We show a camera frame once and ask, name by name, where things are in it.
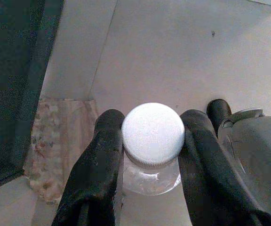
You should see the clear bottle with white cap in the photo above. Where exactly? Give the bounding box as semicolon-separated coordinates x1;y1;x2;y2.
120;102;185;196

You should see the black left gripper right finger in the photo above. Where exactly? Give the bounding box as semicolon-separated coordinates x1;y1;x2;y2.
179;109;271;226

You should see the black robot left foot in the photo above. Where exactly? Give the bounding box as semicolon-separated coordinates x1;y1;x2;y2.
206;98;232;137

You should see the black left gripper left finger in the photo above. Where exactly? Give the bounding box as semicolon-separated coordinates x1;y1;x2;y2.
52;109;126;226

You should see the dark cabinet door panel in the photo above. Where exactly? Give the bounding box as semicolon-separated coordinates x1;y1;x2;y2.
0;0;64;194

